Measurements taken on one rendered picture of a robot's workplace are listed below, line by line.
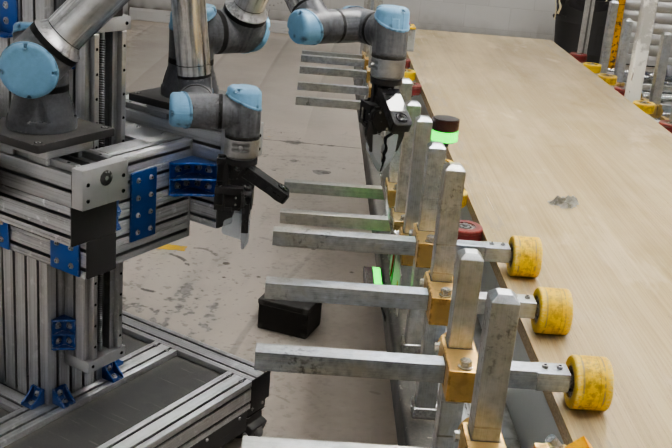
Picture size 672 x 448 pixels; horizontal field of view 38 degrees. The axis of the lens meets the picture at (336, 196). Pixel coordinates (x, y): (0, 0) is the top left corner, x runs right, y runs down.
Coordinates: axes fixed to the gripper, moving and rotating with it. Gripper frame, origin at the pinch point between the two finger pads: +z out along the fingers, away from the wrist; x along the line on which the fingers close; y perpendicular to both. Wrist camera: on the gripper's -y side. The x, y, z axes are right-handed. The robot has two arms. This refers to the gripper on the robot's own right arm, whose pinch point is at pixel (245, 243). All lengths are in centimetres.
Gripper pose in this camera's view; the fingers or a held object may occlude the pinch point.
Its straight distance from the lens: 220.6
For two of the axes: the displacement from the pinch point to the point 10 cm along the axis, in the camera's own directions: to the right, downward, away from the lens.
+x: 0.1, 3.2, -9.5
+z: -0.8, 9.5, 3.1
